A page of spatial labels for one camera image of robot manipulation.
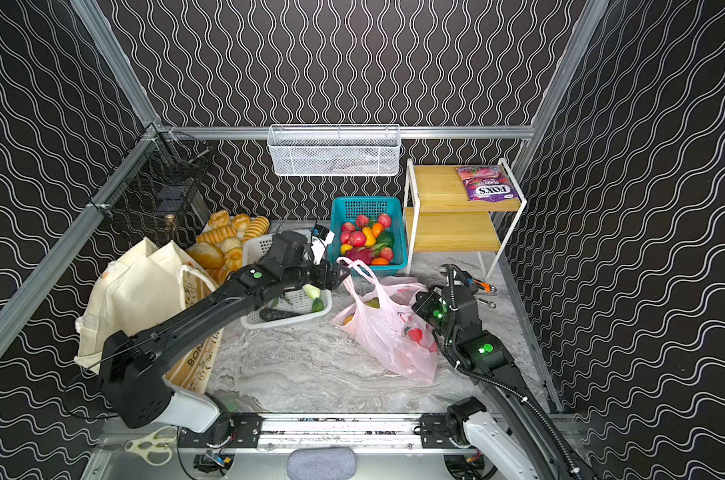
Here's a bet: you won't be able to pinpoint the red tomato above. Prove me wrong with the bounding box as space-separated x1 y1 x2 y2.
406 327 423 344

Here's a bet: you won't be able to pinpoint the white plastic vegetable basket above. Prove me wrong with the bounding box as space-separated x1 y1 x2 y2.
240 234 332 329

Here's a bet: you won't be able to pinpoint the pink plastic grocery bag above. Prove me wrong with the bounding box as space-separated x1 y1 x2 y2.
332 258 438 384

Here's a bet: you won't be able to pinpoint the cream canvas tote bag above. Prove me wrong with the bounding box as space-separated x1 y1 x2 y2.
74 238 218 373

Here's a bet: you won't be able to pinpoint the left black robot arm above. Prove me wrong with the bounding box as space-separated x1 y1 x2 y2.
98 226 350 434

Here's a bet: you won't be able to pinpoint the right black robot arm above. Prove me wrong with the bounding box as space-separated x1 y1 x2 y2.
413 264 597 479

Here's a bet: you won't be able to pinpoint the white green corn cob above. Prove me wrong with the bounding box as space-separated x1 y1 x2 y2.
302 284 322 300

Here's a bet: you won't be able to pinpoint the pink dragon fruit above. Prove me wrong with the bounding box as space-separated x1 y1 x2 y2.
346 247 376 265

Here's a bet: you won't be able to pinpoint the red apple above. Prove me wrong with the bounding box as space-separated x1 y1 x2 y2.
348 230 367 247

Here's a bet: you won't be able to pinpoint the yellow pepper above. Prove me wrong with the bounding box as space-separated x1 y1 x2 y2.
362 226 376 248

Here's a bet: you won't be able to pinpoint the green round fruit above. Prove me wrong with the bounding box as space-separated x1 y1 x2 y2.
375 230 395 248

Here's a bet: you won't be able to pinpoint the orange fruit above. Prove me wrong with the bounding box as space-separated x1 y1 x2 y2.
371 222 385 238

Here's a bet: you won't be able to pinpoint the teal plastic fruit basket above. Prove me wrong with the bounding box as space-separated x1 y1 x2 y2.
328 196 408 276

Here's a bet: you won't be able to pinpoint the striped long bread front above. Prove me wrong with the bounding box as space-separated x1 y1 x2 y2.
242 216 270 243

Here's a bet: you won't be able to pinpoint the striped long bread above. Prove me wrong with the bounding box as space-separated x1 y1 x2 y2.
196 224 238 244
242 216 270 243

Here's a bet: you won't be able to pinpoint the white wooden two-tier shelf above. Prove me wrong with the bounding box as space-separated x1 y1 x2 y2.
403 158 527 279

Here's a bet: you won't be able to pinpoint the bun back right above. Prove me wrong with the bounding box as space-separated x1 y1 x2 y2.
230 213 252 232

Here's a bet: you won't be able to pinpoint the small white bun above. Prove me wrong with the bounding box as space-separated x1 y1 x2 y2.
218 237 242 254

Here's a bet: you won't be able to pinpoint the striped long bread back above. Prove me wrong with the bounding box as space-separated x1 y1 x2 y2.
196 224 238 244

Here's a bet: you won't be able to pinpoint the twisted bun back left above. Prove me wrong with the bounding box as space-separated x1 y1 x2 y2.
208 210 230 229

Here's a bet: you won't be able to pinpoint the purple Fox's candy bag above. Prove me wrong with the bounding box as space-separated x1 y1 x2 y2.
455 165 517 203

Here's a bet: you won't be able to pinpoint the grey foam pad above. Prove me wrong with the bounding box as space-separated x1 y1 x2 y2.
286 447 358 480

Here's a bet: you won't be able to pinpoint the adjustable wrench orange handle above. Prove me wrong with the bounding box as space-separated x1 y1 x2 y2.
472 278 497 295

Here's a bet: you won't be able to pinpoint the white wire wall basket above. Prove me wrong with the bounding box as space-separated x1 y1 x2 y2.
268 124 401 177

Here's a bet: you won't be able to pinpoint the metal base rail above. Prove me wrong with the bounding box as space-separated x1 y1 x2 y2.
175 411 507 452

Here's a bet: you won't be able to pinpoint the black wire wall basket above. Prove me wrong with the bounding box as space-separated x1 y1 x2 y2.
94 132 214 245

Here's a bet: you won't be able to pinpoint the cream handled scissors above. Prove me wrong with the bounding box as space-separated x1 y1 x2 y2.
124 426 178 467

